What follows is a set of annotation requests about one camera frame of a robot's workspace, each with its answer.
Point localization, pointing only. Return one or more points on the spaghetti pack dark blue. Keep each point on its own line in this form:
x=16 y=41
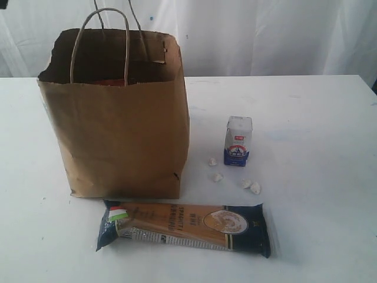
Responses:
x=218 y=227

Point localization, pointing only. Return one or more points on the kraft pouch with orange label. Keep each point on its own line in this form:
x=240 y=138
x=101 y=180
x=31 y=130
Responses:
x=114 y=82

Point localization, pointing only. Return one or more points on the white garlic clove far left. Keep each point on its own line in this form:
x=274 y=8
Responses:
x=212 y=162

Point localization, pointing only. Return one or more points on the white garlic clove lower left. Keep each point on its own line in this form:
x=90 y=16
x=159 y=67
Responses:
x=217 y=177

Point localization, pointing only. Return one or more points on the brown paper shopping bag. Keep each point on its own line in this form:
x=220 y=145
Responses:
x=118 y=142

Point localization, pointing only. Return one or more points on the small white blue milk carton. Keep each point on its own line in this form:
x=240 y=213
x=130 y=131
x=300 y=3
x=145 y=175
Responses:
x=237 y=141

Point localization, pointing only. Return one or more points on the white backdrop curtain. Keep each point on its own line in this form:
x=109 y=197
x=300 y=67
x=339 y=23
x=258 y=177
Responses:
x=217 y=38

